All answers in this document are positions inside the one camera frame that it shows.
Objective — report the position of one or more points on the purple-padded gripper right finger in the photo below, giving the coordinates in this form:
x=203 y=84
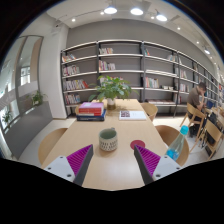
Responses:
x=152 y=166

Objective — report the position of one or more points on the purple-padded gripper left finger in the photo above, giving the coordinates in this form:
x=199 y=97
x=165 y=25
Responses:
x=73 y=167

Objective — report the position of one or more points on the clear plastic water bottle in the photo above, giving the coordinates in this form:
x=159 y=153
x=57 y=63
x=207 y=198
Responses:
x=176 y=146

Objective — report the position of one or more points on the red round coaster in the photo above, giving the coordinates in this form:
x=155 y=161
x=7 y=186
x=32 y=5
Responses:
x=138 y=143

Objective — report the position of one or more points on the wooden chair near left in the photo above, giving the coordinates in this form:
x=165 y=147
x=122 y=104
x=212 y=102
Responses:
x=49 y=142

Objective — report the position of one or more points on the wooden chair near right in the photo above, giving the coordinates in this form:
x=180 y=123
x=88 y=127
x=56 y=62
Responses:
x=168 y=135

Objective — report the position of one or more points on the speckled ceramic mug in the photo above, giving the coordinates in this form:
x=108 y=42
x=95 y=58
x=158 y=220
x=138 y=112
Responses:
x=108 y=140

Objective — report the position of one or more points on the dark blue book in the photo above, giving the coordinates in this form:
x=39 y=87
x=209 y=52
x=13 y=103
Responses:
x=91 y=118

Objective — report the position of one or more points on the red hardcover book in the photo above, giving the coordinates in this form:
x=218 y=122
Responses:
x=94 y=108

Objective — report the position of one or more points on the wooden chair far right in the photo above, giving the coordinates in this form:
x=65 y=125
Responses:
x=150 y=109

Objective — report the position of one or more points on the open white magazine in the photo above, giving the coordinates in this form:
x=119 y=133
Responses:
x=132 y=115

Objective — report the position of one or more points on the wooden chair far left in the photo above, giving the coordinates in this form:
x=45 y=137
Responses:
x=77 y=110

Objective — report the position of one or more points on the wooden folding chair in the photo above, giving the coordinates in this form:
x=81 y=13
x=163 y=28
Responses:
x=194 y=116

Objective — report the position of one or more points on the wooden chair right foreground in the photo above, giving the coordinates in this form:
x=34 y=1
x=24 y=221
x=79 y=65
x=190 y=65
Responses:
x=211 y=136

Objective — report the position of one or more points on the potted plant on ledge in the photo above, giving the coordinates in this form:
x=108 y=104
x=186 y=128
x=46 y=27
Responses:
x=37 y=98

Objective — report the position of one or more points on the seated person brown shirt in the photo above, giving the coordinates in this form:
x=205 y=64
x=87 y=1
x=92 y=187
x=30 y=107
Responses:
x=196 y=99

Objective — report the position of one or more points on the potted plant by window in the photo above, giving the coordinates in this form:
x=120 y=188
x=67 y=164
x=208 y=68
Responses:
x=7 y=117

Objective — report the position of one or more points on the green potted table plant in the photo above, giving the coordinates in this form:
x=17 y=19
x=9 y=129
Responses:
x=111 y=88

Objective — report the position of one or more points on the large grey bookshelf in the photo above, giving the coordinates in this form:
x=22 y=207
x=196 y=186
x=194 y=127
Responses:
x=156 y=73

